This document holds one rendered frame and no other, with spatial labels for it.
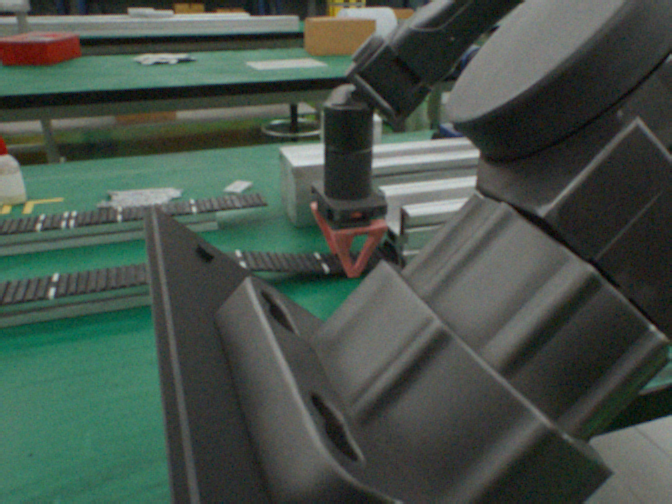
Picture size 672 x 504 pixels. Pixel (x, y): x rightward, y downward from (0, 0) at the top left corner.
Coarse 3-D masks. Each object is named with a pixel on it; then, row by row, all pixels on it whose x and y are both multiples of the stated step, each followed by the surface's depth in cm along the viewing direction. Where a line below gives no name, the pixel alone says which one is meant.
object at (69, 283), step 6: (66, 276) 63; (72, 276) 63; (78, 276) 63; (60, 282) 62; (66, 282) 62; (72, 282) 62; (78, 282) 62; (60, 288) 61; (66, 288) 61; (72, 288) 60; (60, 294) 59; (66, 294) 60; (72, 294) 60
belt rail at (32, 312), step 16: (128, 288) 62; (144, 288) 63; (16, 304) 59; (32, 304) 60; (48, 304) 60; (64, 304) 61; (80, 304) 62; (96, 304) 62; (112, 304) 63; (128, 304) 63; (144, 304) 64; (0, 320) 60; (16, 320) 60; (32, 320) 61; (48, 320) 61
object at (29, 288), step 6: (24, 282) 62; (30, 282) 62; (36, 282) 62; (24, 288) 60; (30, 288) 61; (36, 288) 61; (18, 294) 59; (24, 294) 60; (30, 294) 59; (36, 294) 60; (18, 300) 58; (24, 300) 59; (30, 300) 59
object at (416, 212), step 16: (384, 192) 73; (400, 192) 73; (416, 192) 74; (432, 192) 74; (448, 192) 75; (464, 192) 76; (400, 208) 68; (416, 208) 67; (432, 208) 67; (448, 208) 68; (400, 224) 69; (416, 224) 68; (432, 224) 69; (384, 240) 75; (400, 240) 70; (416, 240) 68; (400, 256) 71
